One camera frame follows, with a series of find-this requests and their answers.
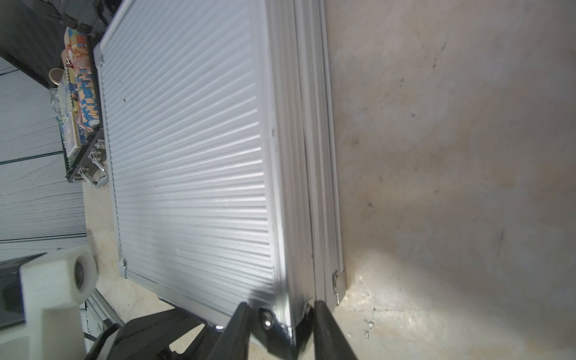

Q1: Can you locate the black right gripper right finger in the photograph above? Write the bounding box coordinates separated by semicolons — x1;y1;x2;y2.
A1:
312;300;357;360

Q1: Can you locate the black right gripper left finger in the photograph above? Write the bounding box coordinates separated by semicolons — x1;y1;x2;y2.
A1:
207;302;251;360

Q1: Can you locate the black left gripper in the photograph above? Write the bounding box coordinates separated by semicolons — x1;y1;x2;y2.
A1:
85;308;216;359

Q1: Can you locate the small silver poker case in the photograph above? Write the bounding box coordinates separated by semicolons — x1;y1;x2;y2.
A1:
94;1;346;359

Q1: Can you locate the black poker case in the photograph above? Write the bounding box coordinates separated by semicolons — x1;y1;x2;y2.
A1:
1;1;122;188

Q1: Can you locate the orange blue chip stack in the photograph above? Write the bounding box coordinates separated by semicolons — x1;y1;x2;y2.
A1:
61;27;101;132

